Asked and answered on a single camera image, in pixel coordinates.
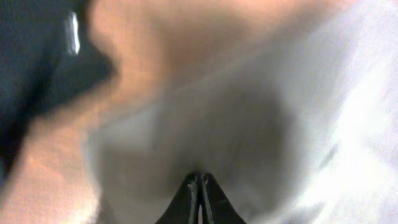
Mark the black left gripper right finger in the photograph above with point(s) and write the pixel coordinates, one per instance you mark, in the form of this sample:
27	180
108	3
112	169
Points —
215	206

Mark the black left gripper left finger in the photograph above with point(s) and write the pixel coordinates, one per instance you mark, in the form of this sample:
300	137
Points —
184	206

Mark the grey cargo shorts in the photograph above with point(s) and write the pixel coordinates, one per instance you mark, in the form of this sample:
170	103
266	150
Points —
298	128

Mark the black garment with red waistband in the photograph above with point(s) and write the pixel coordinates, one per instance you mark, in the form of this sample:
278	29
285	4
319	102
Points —
47	59

